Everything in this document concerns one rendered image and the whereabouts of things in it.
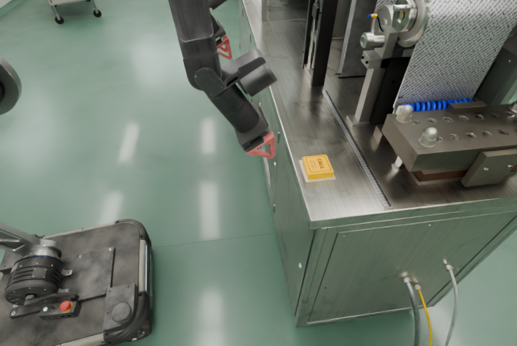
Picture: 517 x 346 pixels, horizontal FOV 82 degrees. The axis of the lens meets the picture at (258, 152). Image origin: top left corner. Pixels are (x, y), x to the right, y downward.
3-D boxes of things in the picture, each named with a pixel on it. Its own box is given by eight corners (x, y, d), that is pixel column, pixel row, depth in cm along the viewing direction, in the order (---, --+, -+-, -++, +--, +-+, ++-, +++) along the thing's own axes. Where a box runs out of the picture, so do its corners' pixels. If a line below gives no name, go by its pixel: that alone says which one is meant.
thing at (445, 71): (392, 106, 85) (416, 43, 72) (468, 100, 87) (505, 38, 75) (393, 108, 85) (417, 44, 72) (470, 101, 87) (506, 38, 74)
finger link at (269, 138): (278, 135, 70) (259, 109, 64) (288, 155, 65) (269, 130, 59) (254, 150, 71) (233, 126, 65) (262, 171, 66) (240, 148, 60)
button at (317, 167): (301, 162, 86) (302, 156, 84) (325, 160, 86) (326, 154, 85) (307, 181, 81) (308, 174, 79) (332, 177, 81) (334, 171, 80)
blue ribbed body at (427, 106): (397, 111, 85) (401, 101, 83) (466, 105, 87) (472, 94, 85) (403, 118, 83) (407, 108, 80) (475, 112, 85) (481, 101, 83)
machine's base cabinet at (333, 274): (240, 67, 315) (235, -26, 256) (300, 63, 321) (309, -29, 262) (291, 335, 133) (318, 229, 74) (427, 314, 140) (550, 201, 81)
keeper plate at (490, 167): (460, 181, 79) (481, 151, 72) (495, 177, 80) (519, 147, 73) (466, 188, 77) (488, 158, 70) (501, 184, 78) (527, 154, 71)
